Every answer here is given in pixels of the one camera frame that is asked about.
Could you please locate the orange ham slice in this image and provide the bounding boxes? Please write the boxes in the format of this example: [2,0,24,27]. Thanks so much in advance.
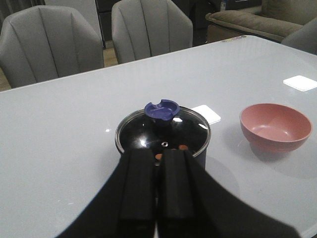
[178,144,189,150]
[155,153,162,161]

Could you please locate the left grey chair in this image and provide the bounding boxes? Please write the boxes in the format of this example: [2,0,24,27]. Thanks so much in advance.
[0,5,104,88]

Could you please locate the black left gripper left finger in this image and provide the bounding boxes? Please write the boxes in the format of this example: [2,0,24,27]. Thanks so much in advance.
[58,149,156,238]

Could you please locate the pink bowl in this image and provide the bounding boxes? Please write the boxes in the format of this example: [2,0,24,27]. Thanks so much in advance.
[240,103,313,153]

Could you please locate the grey chair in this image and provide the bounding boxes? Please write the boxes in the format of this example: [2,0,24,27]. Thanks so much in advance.
[111,0,193,63]
[0,5,104,88]

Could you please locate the olive sofa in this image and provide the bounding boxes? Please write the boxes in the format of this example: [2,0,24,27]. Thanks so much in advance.
[206,0,317,43]

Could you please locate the glass lid blue knob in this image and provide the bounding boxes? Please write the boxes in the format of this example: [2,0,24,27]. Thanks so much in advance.
[115,99,211,159]

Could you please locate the right grey chair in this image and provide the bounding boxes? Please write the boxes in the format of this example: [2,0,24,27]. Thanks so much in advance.
[111,0,193,63]

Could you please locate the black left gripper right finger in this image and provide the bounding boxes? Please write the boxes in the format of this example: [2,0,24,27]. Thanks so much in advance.
[158,150,300,238]

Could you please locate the dark blue saucepan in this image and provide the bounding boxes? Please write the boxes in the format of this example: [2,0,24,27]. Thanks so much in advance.
[114,106,211,172]

